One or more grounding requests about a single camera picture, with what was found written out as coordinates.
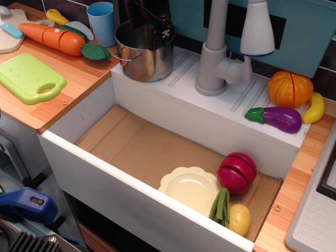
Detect white toy sink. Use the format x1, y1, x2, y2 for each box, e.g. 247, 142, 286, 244
39, 48, 310, 251

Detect wooden cutting board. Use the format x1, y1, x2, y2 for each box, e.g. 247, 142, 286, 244
0, 8, 55, 55

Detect yellow toy potato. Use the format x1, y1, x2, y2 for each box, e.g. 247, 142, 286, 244
228, 204, 251, 237

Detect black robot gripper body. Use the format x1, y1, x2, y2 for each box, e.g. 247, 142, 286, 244
124, 0, 170, 29

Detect orange wooden toy carrot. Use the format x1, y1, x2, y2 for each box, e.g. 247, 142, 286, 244
18, 23, 112, 60

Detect white faucet spray head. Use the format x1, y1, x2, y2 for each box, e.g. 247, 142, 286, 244
240, 1, 275, 57

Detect green toy cucumber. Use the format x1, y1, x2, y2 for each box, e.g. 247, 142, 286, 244
58, 25, 88, 42

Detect cream scalloped plate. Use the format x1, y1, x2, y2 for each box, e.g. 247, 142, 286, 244
158, 166, 220, 217

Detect red wooden toy onion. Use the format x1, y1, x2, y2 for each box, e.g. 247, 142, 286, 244
216, 152, 257, 195

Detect black finned metal block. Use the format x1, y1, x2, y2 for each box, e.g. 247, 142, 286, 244
6, 232, 63, 252

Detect blue clamp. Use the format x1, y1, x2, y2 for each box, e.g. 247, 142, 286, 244
1, 187, 58, 225

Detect blue plastic cup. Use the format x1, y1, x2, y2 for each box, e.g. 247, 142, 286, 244
87, 2, 117, 47

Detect yellow handled toy knife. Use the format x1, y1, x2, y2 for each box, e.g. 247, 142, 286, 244
46, 9, 94, 40

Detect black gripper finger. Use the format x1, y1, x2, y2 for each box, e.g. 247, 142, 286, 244
131, 24, 158, 50
153, 14, 175, 50

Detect brown cardboard sheet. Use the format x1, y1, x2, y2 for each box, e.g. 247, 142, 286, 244
75, 104, 284, 243

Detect white toy stove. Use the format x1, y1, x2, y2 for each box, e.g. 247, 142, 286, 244
285, 139, 335, 251

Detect blue handled toy knife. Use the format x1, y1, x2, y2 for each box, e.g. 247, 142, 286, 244
0, 6, 23, 39

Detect grey toy faucet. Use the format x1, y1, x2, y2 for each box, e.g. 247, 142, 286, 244
195, 1, 253, 96

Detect green felt leaves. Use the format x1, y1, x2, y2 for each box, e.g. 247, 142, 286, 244
209, 187, 230, 227

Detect yellow toy banana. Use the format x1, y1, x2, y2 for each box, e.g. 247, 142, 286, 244
302, 92, 325, 123

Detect stainless steel pot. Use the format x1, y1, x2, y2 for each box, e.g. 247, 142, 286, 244
114, 21, 173, 82

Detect purple toy eggplant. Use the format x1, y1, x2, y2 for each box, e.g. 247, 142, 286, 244
244, 107, 302, 134

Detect orange toy pumpkin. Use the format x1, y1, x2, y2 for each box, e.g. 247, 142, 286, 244
268, 70, 313, 108

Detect green plastic cutting board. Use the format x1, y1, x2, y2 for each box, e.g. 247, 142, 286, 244
1, 54, 67, 105

